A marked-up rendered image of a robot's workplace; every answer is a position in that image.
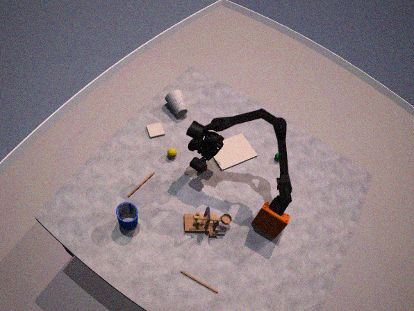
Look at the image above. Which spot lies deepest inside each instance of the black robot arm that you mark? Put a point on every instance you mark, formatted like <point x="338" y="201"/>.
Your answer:
<point x="197" y="131"/>

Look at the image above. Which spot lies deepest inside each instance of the blue mug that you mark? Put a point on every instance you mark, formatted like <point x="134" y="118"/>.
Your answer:
<point x="127" y="216"/>

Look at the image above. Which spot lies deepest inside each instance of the yellow ball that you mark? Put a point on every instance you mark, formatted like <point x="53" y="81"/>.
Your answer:
<point x="171" y="153"/>

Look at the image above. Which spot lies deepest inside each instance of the beige flat rectangular panel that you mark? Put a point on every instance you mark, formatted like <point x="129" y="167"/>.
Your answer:
<point x="235" y="150"/>

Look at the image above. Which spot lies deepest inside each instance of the beige flat square tile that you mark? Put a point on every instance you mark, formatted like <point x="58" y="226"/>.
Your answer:
<point x="155" y="130"/>

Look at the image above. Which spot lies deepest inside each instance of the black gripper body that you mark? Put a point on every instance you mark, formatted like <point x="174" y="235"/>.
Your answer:
<point x="200" y="164"/>

